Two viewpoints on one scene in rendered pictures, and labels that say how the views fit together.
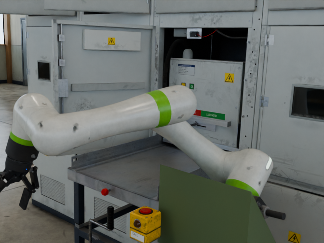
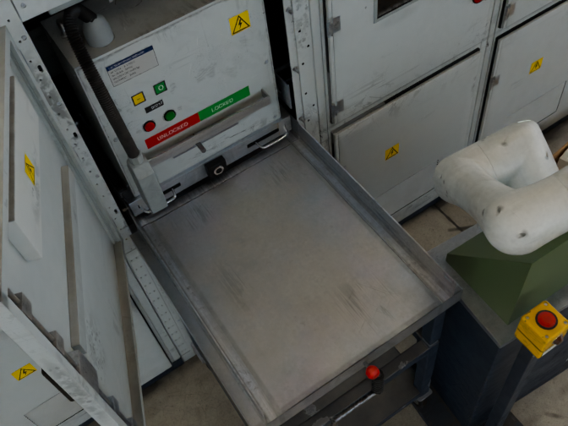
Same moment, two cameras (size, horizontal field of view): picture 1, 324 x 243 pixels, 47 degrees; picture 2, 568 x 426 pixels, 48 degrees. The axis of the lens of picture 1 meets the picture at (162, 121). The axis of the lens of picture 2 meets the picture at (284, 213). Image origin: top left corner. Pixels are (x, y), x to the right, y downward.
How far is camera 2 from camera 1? 187 cm
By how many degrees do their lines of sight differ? 65
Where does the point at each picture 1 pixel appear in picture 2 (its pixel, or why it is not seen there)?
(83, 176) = (299, 404)
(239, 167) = (537, 166)
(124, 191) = (393, 339)
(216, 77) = (212, 38)
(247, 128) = (307, 80)
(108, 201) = not seen: hidden behind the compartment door
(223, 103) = (240, 72)
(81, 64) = (46, 291)
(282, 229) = (378, 155)
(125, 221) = not seen: hidden behind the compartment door
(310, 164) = (405, 62)
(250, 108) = (306, 50)
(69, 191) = not seen: outside the picture
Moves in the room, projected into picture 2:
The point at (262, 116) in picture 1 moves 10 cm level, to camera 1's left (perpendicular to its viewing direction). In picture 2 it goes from (334, 49) to (324, 73)
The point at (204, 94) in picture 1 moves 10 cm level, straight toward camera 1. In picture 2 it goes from (194, 83) to (229, 91)
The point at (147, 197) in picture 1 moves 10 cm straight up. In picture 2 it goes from (436, 307) to (440, 286)
